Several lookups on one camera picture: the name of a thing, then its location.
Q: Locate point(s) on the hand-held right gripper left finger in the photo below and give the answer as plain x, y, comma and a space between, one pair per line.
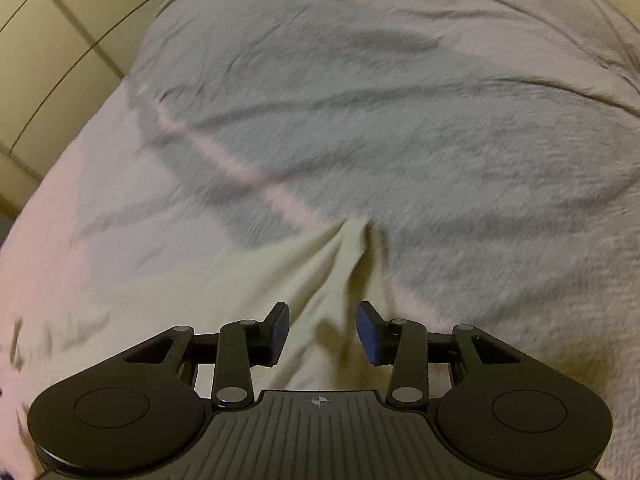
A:
280, 332

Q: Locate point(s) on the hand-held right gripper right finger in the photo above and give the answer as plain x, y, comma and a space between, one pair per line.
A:
367, 332

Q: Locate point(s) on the cream garment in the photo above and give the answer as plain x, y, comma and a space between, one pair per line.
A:
300, 300

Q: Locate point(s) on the grey fleece blanket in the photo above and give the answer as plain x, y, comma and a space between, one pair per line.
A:
380, 110

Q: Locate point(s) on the pink bed sheet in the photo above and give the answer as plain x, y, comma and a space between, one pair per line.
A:
65, 240

